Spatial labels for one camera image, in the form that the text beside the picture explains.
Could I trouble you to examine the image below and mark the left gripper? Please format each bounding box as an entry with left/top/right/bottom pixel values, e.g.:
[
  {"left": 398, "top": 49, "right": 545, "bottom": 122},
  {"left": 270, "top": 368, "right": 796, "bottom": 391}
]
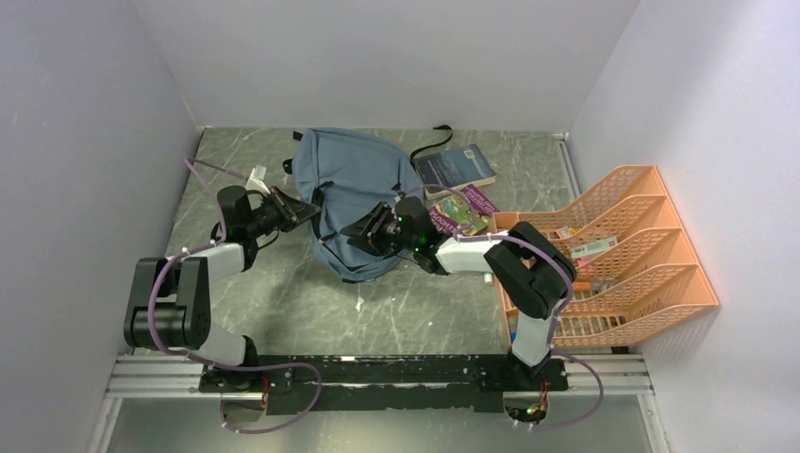
[{"left": 244, "top": 186, "right": 321, "bottom": 239}]

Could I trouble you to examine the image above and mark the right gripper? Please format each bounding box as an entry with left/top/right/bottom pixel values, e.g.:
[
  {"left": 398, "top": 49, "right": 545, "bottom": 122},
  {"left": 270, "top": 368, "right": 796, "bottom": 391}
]
[{"left": 339, "top": 203, "right": 418, "bottom": 258}]

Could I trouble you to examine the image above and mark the blue student backpack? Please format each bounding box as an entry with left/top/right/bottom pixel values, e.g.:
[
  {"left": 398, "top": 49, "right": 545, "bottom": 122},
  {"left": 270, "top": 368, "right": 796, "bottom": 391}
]
[{"left": 284, "top": 127, "right": 425, "bottom": 283}]

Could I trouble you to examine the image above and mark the dark blue book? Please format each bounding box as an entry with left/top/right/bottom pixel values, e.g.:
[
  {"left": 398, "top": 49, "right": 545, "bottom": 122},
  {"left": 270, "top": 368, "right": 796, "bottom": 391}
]
[{"left": 413, "top": 144, "right": 496, "bottom": 190}]

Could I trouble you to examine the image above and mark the purple colourful book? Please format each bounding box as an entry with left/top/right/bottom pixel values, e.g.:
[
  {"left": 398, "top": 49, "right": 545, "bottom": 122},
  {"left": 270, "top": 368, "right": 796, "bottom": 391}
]
[{"left": 428, "top": 184, "right": 499, "bottom": 236}]

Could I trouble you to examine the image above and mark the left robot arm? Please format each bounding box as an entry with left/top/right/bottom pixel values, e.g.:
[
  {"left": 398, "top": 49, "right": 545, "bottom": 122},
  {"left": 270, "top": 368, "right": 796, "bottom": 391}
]
[{"left": 123, "top": 185, "right": 321, "bottom": 393}]

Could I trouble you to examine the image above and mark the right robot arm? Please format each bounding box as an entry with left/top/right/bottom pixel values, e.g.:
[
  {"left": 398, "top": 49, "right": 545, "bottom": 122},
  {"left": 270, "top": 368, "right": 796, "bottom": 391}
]
[{"left": 342, "top": 196, "right": 576, "bottom": 391}]

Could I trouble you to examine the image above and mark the orange desk organizer tray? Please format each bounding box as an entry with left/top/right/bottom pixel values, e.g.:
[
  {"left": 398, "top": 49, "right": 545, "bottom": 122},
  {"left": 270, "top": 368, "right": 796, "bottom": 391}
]
[{"left": 486, "top": 222, "right": 549, "bottom": 350}]

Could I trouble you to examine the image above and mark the teal box in rack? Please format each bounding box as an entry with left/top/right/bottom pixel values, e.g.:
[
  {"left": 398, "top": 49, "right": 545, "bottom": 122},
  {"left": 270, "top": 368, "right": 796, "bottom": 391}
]
[{"left": 570, "top": 236, "right": 618, "bottom": 260}]

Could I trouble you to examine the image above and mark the orange plastic file rack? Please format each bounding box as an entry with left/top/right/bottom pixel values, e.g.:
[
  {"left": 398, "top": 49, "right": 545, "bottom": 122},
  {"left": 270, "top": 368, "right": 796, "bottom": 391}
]
[{"left": 518, "top": 165, "right": 719, "bottom": 348}]

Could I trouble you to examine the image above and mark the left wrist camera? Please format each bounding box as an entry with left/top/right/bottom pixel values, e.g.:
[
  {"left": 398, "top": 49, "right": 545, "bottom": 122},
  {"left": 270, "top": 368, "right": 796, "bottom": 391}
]
[{"left": 245, "top": 165, "right": 271, "bottom": 194}]

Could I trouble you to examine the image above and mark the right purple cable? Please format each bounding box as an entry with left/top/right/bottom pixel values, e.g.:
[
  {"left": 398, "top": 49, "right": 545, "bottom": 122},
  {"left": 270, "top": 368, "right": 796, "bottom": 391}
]
[{"left": 406, "top": 184, "right": 605, "bottom": 430}]

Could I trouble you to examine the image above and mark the purple cable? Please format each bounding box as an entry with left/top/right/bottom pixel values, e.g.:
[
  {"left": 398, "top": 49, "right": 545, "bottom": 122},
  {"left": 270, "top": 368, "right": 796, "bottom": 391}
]
[
  {"left": 147, "top": 157, "right": 324, "bottom": 436},
  {"left": 406, "top": 184, "right": 605, "bottom": 430}
]

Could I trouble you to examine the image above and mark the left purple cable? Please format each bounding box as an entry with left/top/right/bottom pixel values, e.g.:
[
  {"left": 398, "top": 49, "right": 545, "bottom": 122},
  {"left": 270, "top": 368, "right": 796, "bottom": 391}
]
[{"left": 147, "top": 157, "right": 324, "bottom": 436}]

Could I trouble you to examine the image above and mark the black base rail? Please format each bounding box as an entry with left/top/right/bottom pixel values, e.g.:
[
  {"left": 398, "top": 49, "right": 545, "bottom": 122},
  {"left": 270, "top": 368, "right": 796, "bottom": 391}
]
[{"left": 198, "top": 353, "right": 568, "bottom": 415}]

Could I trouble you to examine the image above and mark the aluminium frame rail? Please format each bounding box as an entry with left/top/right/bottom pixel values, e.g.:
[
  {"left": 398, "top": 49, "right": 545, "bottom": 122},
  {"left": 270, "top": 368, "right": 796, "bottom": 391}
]
[{"left": 106, "top": 354, "right": 654, "bottom": 399}]

